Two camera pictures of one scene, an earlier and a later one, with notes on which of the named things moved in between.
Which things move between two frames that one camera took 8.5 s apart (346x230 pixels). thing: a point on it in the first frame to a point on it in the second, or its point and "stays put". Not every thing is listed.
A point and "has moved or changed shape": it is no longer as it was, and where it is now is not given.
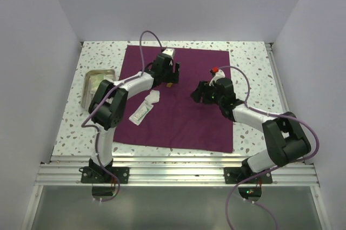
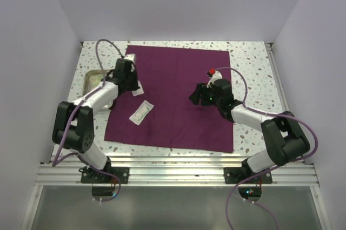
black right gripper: (203, 87) stays put
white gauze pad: (153, 96) has moved or changed shape
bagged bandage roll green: (94, 81) stays put
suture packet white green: (140, 112) stays put
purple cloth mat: (165, 114) stays put
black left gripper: (173, 77) to (134, 86)
